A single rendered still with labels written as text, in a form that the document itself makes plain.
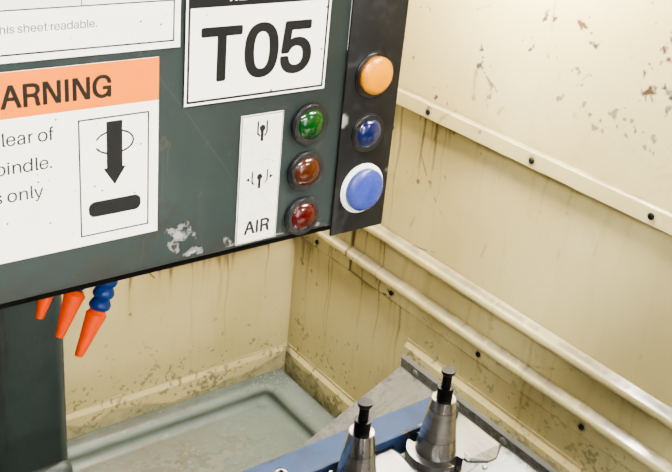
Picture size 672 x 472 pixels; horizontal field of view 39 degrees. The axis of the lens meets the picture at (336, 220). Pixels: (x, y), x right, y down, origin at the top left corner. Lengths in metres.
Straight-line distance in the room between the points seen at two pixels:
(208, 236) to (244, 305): 1.48
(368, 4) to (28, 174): 0.23
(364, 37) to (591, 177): 0.85
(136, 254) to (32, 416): 0.94
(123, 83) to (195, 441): 1.58
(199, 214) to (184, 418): 1.52
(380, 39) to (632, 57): 0.78
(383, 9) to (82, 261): 0.24
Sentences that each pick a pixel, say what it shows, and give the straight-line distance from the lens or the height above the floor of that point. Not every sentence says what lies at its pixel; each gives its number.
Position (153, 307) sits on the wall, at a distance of 1.95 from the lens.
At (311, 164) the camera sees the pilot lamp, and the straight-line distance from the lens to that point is 0.60.
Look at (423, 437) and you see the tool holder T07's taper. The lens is 1.03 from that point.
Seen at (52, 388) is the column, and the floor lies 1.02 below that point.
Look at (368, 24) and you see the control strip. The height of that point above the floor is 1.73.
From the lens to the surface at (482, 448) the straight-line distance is 1.09.
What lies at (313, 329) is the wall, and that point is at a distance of 2.09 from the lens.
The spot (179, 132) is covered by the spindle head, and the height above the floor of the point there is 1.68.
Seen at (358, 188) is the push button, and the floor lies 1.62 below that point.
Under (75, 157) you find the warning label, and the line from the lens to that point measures 0.53.
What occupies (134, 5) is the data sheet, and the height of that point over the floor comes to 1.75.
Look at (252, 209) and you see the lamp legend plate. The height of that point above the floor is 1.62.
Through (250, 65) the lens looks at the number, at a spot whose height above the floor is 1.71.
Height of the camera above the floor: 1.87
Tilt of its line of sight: 25 degrees down
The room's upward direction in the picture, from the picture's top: 6 degrees clockwise
